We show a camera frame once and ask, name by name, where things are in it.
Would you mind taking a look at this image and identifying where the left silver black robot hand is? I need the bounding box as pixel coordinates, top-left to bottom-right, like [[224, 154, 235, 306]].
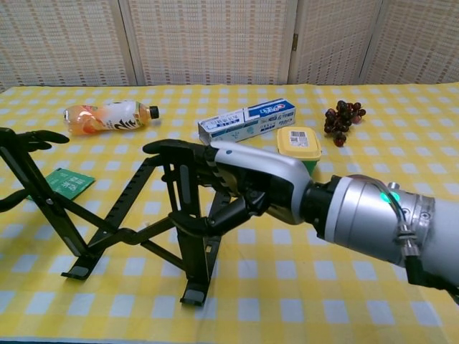
[[0, 128, 71, 213]]

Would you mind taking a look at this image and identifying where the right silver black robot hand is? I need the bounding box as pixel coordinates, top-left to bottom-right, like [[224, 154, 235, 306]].
[[142, 138, 316, 237]]

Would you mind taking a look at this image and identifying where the black folding laptop stand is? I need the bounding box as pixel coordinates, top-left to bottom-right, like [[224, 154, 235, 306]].
[[0, 127, 248, 307]]

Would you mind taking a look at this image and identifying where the yellow lidded plastic container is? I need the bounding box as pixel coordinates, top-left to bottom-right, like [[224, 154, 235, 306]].
[[275, 125, 323, 176]]

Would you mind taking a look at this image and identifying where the white blue toothpaste box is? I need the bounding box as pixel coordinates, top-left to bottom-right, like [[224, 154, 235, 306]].
[[197, 98, 297, 145]]

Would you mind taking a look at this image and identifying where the green sachet packet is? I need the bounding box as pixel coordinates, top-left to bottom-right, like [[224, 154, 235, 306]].
[[25, 167, 96, 201]]

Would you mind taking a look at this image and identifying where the orange drink plastic bottle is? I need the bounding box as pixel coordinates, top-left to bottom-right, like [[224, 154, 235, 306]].
[[63, 100, 161, 138]]

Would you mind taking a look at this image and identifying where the dark red grape bunch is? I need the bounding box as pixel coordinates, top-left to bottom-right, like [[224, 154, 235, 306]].
[[323, 100, 367, 148]]

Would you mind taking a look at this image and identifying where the woven folding screen panel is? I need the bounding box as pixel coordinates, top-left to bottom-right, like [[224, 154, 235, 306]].
[[360, 0, 459, 85], [0, 0, 139, 92], [118, 0, 301, 87], [286, 0, 383, 86]]

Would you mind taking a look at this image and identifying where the yellow white checked tablecloth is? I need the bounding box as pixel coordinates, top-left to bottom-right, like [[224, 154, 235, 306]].
[[0, 82, 459, 344]]

